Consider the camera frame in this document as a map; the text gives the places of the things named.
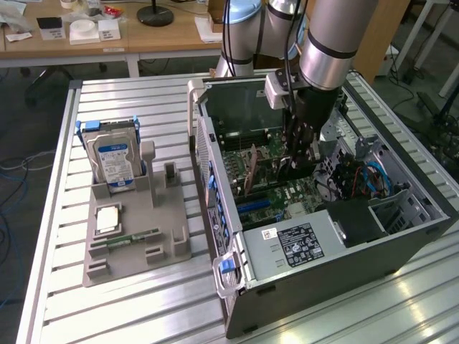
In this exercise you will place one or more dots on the wooden desk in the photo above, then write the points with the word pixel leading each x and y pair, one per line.
pixel 161 39

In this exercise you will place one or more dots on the green RAM stick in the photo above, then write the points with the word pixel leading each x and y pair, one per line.
pixel 132 237

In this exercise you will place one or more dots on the white paper stack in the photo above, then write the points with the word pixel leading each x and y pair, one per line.
pixel 208 30

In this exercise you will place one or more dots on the graphics card with metal bracket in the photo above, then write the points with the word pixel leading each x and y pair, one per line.
pixel 251 172

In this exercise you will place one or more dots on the brown cardboard box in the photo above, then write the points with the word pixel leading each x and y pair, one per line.
pixel 215 10

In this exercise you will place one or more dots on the blue expansion slot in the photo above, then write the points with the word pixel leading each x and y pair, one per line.
pixel 254 206

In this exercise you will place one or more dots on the clear plastic bag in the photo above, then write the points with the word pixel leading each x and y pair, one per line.
pixel 14 18

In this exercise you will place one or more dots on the black fan shroud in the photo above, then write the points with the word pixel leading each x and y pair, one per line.
pixel 355 222

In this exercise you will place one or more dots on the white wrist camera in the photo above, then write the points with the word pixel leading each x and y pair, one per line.
pixel 276 93

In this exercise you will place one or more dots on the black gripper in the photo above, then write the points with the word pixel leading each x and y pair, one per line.
pixel 315 107

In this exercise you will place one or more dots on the white tape roll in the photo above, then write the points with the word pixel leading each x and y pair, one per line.
pixel 68 3

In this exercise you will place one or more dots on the black lamp base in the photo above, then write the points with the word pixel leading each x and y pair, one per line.
pixel 155 16

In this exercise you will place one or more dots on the silver CPU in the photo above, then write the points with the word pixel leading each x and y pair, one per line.
pixel 108 219

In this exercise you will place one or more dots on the CPU socket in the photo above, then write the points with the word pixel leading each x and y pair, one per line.
pixel 267 154

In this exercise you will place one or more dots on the wooden cabinet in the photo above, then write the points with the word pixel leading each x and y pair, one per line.
pixel 376 36

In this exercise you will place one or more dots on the plain white box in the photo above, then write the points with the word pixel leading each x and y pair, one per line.
pixel 108 30

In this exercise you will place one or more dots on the grey parts rack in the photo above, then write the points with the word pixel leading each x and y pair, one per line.
pixel 136 258

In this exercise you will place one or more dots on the red package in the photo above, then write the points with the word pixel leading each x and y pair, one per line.
pixel 111 10

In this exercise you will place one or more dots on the white box with bowl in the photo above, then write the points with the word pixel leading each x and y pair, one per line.
pixel 83 34

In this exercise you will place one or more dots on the installed RAM stick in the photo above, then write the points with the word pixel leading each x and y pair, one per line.
pixel 269 187

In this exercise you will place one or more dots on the silver drive cage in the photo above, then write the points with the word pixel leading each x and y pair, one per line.
pixel 337 143

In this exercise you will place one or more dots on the silver chipset heatsink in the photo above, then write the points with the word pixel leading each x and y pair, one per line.
pixel 297 210

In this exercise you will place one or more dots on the black chair base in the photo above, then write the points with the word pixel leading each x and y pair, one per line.
pixel 46 77

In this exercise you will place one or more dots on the dark grey PC case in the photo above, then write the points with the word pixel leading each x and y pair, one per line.
pixel 322 286

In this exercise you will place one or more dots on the grey power supply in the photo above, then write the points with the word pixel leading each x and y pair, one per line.
pixel 272 258

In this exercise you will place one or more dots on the white box with black top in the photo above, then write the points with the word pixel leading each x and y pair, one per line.
pixel 51 27

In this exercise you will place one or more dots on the silver disk bay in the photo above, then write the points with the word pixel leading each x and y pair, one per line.
pixel 412 211

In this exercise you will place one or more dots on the white paper label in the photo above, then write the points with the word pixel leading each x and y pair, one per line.
pixel 18 36

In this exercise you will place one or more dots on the black floor stand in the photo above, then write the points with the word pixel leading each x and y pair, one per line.
pixel 430 104

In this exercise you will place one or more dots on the white desk frame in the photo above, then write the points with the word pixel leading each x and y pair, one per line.
pixel 425 19

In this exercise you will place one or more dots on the hard disk in blue caddy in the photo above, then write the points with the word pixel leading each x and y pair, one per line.
pixel 111 161

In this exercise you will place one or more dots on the green motherboard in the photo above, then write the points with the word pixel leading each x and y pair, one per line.
pixel 287 200

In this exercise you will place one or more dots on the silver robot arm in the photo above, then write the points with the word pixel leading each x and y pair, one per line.
pixel 322 57

